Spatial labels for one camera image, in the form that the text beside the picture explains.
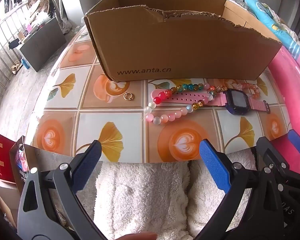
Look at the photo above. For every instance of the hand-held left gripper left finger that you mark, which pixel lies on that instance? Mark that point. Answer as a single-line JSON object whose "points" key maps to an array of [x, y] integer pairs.
{"points": [[87, 166]]}

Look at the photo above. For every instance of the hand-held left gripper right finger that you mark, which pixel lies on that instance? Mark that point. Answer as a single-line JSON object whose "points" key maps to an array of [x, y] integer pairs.
{"points": [[213, 166]]}

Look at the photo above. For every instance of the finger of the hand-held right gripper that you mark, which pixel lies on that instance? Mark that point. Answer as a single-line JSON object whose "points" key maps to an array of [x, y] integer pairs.
{"points": [[267, 147], [298, 140]]}

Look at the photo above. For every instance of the brown cardboard box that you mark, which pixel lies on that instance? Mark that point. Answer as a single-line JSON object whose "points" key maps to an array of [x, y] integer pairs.
{"points": [[177, 47]]}

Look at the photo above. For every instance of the person's left hand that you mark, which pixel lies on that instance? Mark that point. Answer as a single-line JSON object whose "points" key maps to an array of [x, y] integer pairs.
{"points": [[137, 236]]}

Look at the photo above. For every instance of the hot pink blanket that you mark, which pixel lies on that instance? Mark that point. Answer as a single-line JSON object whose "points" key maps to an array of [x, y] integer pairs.
{"points": [[295, 92]]}

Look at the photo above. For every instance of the white fleece garment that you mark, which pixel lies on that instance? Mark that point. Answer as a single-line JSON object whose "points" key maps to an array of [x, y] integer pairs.
{"points": [[145, 200]]}

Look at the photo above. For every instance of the brown shopping bag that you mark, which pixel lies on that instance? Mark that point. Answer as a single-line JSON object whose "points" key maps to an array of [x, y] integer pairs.
{"points": [[15, 152]]}

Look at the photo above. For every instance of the red gift bag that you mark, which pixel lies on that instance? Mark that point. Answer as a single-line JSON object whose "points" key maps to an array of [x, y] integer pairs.
{"points": [[6, 155]]}

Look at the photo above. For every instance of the beige shoes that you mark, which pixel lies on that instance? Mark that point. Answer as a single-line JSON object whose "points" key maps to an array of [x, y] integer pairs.
{"points": [[16, 70]]}

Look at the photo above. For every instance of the small blue bottle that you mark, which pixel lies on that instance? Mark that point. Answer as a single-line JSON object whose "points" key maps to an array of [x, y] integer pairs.
{"points": [[25, 63]]}

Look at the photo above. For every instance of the black cabinet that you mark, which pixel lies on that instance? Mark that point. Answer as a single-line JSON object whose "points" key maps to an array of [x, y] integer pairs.
{"points": [[42, 45]]}

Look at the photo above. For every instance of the light blue quilt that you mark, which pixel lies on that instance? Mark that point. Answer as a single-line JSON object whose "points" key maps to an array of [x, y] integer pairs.
{"points": [[262, 12]]}

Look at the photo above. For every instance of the grey hanging cloth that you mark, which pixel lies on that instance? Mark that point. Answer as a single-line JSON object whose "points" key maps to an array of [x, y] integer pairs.
{"points": [[62, 10]]}

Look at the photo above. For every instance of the metal balcony railing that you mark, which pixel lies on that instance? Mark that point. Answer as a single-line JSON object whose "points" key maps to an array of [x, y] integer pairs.
{"points": [[5, 25]]}

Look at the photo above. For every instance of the pile of clothes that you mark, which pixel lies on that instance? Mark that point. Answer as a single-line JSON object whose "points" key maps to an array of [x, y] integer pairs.
{"points": [[41, 5]]}

